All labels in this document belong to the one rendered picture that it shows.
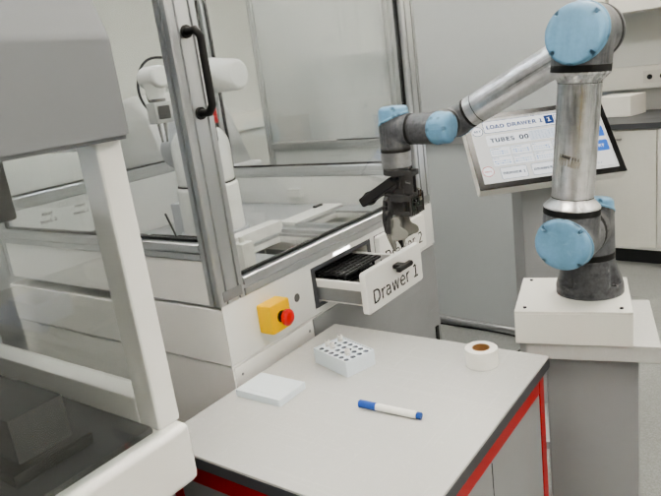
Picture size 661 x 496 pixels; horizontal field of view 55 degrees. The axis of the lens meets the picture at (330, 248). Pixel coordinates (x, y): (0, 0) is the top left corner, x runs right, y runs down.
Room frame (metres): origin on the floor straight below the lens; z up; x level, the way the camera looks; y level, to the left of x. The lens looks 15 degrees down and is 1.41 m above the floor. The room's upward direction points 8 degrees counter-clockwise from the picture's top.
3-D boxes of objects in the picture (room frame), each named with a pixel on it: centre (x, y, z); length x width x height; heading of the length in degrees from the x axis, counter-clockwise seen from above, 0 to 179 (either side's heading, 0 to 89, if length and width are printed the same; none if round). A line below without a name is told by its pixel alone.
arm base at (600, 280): (1.41, -0.60, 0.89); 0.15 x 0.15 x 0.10
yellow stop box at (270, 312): (1.43, 0.15, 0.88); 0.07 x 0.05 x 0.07; 142
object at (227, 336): (2.03, 0.32, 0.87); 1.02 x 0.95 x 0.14; 142
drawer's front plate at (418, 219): (1.95, -0.23, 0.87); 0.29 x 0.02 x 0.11; 142
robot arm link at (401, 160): (1.58, -0.19, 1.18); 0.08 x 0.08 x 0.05
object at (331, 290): (1.73, 0.01, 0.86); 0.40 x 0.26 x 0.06; 52
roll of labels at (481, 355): (1.26, -0.30, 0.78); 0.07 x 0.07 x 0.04
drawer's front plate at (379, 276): (1.61, -0.16, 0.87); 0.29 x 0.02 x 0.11; 142
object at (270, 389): (1.26, 0.17, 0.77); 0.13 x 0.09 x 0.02; 53
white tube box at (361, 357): (1.36, 0.00, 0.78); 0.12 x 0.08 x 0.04; 35
